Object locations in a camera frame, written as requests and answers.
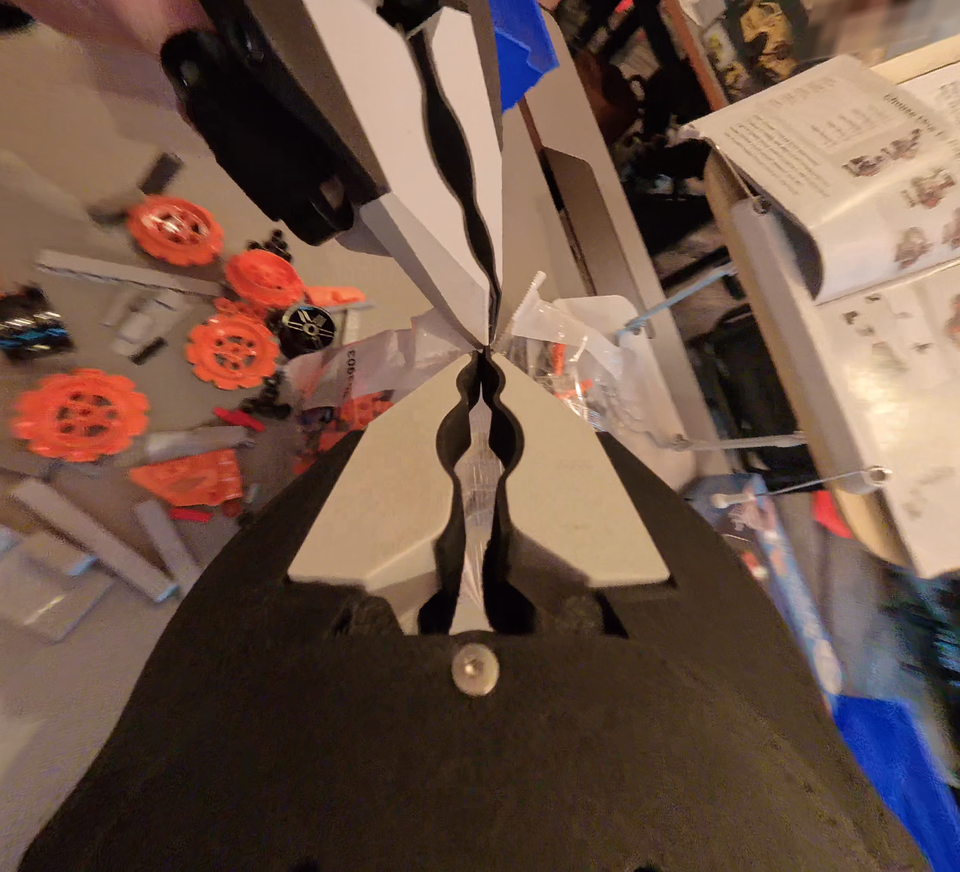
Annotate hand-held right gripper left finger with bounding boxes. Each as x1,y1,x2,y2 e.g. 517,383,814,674
286,351,481,596

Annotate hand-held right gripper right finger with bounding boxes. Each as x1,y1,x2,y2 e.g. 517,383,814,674
480,351,672,588

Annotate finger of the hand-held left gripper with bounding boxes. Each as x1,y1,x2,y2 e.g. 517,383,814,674
302,0,496,350
431,4,505,342

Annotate blue plastic bin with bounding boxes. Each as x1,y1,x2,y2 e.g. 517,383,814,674
463,0,560,114
828,692,960,872

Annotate clear bag of orange parts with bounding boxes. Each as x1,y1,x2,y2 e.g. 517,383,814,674
283,271,680,614

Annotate blue robot kit box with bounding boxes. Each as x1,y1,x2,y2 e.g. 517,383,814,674
686,475,849,712

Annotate dark grey bent beam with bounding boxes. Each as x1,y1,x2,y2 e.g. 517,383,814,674
142,426,256,461

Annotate black wheel hub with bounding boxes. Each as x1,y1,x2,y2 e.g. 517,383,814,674
0,286,76,363
279,302,339,361

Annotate orange wedge panel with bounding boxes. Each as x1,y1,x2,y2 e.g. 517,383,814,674
127,448,246,509

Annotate white book stand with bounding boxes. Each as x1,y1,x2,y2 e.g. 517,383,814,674
555,152,935,577

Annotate dark grey long bar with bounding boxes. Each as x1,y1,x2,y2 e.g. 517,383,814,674
33,248,226,299

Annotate grey flat bar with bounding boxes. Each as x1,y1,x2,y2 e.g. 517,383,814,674
11,478,181,603

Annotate black toy set box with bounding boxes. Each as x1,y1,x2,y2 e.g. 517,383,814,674
738,0,800,82

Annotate scattered orange gear wheels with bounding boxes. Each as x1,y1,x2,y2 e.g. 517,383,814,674
11,196,395,464

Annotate grey curved panel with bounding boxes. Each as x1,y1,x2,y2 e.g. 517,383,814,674
0,527,115,644

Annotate open instruction booklet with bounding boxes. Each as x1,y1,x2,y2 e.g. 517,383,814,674
678,55,960,579

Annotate black desk cable cover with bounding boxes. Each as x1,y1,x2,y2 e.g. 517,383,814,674
541,145,665,333

